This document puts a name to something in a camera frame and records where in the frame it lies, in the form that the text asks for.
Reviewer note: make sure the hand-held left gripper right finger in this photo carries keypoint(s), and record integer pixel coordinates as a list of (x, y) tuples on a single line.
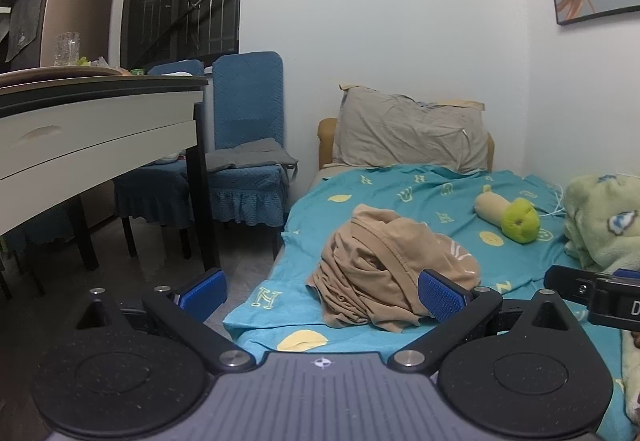
[(442, 301)]

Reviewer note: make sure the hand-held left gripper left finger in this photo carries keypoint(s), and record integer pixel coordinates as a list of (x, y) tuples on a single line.
[(202, 295)]

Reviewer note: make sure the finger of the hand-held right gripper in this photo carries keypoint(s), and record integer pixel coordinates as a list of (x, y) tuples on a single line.
[(567, 283)]

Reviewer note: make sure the tan printed garment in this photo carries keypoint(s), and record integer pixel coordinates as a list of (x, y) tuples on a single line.
[(360, 271)]

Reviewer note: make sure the light green fleece blanket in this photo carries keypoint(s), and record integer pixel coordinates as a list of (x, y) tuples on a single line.
[(600, 221)]

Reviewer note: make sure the green and beige plush toy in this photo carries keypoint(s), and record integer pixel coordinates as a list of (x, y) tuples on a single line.
[(520, 221)]

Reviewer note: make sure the teal patterned bed sheet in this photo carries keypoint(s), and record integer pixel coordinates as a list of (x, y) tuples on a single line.
[(400, 201)]

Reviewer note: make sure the blue covered chair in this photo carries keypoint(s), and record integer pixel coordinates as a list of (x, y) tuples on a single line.
[(150, 191), (247, 96)]

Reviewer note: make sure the grey seat cushion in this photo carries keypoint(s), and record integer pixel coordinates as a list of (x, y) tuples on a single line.
[(245, 155)]

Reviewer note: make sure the grey pillow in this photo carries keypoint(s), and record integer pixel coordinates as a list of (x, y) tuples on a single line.
[(400, 131)]

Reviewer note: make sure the white table with black legs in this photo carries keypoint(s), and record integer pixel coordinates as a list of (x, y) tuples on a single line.
[(75, 131)]

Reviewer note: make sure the clear glass vase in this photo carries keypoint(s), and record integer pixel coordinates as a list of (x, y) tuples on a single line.
[(67, 48)]

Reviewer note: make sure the bronze refrigerator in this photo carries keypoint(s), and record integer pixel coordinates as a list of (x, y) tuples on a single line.
[(70, 6)]

